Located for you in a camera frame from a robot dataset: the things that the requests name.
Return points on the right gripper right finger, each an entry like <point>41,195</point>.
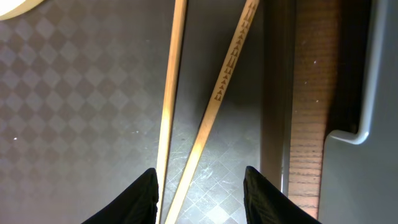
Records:
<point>265,204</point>

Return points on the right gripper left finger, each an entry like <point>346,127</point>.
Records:
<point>137,204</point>

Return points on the wooden chopstick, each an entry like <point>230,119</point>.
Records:
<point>214,104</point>
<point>173,65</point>

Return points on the yellow plate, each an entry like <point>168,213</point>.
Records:
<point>13,8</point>

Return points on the grey dishwasher rack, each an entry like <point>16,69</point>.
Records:
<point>359,173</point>

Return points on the brown serving tray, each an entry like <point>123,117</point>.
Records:
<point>82,88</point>

